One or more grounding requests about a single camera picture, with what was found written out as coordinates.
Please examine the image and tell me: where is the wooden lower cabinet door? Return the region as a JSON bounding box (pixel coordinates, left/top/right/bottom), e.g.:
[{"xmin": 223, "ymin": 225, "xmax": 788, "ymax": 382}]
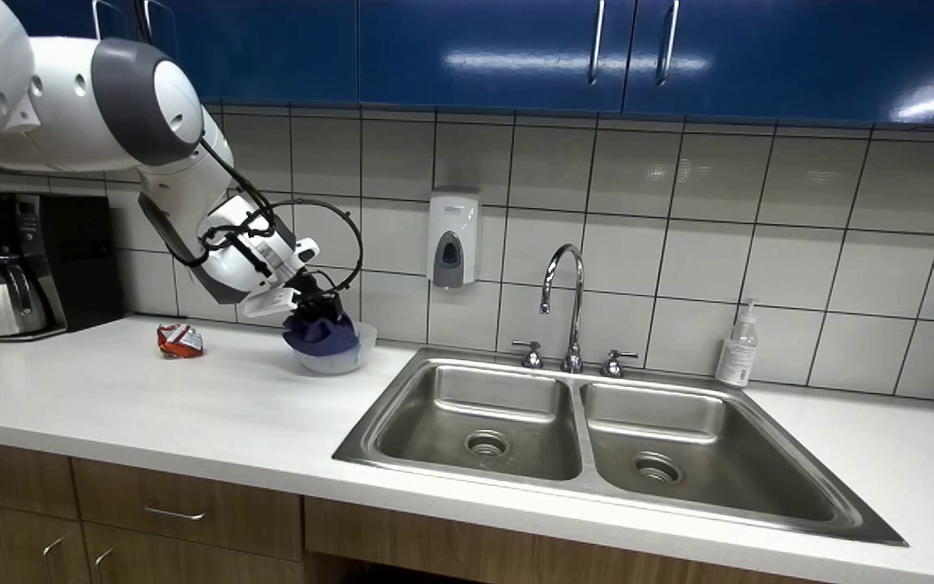
[
  {"xmin": 0, "ymin": 496, "xmax": 95, "ymax": 584},
  {"xmin": 82, "ymin": 522, "xmax": 307, "ymax": 584}
]

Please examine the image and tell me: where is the black coffee maker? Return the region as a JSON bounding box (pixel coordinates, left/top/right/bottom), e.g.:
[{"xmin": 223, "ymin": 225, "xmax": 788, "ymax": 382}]
[{"xmin": 0, "ymin": 187, "xmax": 125, "ymax": 344}]

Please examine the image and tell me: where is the light grey wrist camera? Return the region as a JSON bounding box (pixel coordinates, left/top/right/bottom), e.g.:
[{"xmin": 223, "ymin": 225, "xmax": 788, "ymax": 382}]
[{"xmin": 234, "ymin": 277, "xmax": 304, "ymax": 328}]

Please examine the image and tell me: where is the white wall soap dispenser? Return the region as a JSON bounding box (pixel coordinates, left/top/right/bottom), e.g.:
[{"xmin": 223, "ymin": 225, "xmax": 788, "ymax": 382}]
[{"xmin": 423, "ymin": 192, "xmax": 482, "ymax": 292}]

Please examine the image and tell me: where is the wooden drawer front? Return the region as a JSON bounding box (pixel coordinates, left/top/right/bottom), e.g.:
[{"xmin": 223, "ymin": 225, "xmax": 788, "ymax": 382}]
[
  {"xmin": 69, "ymin": 457, "xmax": 307, "ymax": 560},
  {"xmin": 0, "ymin": 436, "xmax": 82, "ymax": 522}
]

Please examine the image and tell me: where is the steel coffee carafe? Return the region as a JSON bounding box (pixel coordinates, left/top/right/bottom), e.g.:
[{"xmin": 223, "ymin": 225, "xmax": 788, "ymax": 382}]
[{"xmin": 0, "ymin": 251, "xmax": 63, "ymax": 342}]

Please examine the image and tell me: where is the clear pump soap bottle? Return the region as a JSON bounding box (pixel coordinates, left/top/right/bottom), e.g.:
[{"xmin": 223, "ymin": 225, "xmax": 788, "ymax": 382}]
[{"xmin": 711, "ymin": 298, "xmax": 762, "ymax": 392}]

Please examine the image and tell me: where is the wooden panel under sink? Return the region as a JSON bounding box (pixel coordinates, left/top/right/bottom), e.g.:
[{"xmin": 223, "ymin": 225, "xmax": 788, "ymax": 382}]
[{"xmin": 300, "ymin": 494, "xmax": 817, "ymax": 584}]

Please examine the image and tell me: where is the clear plastic bowl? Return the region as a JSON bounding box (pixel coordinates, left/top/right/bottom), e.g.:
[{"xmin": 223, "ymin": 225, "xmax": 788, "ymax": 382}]
[{"xmin": 289, "ymin": 319, "xmax": 381, "ymax": 378}]

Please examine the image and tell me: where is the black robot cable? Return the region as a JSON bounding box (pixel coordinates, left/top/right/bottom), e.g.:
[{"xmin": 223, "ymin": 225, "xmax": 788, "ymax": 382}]
[{"xmin": 192, "ymin": 134, "xmax": 370, "ymax": 324}]

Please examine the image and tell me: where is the blue cabinet door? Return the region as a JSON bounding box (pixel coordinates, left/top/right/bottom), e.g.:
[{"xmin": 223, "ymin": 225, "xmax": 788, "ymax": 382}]
[
  {"xmin": 129, "ymin": 0, "xmax": 366, "ymax": 109},
  {"xmin": 4, "ymin": 0, "xmax": 137, "ymax": 45},
  {"xmin": 357, "ymin": 0, "xmax": 631, "ymax": 118},
  {"xmin": 623, "ymin": 0, "xmax": 934, "ymax": 134}
]

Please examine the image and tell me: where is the stainless steel double sink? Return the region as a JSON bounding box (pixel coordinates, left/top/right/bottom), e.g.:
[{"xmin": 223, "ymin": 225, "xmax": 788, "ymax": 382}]
[{"xmin": 332, "ymin": 346, "xmax": 912, "ymax": 547}]

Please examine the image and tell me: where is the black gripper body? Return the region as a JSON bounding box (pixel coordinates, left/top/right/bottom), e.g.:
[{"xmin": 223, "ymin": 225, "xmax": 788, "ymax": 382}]
[{"xmin": 289, "ymin": 265, "xmax": 346, "ymax": 324}]

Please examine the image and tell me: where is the chrome faucet handle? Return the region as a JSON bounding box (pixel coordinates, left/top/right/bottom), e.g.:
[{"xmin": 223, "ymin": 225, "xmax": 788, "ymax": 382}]
[
  {"xmin": 509, "ymin": 338, "xmax": 547, "ymax": 374},
  {"xmin": 595, "ymin": 346, "xmax": 641, "ymax": 378}
]

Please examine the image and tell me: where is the blue cloth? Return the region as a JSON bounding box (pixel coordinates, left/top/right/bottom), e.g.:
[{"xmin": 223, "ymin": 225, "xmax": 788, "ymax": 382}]
[{"xmin": 277, "ymin": 308, "xmax": 362, "ymax": 360}]

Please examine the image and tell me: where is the crumpled red snack wrapper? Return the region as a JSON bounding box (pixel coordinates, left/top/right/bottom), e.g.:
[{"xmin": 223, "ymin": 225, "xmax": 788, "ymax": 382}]
[{"xmin": 153, "ymin": 319, "xmax": 212, "ymax": 363}]

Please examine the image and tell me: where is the chrome gooseneck faucet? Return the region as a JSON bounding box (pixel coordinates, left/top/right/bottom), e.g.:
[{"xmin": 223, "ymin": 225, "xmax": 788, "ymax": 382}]
[{"xmin": 534, "ymin": 239, "xmax": 590, "ymax": 377}]

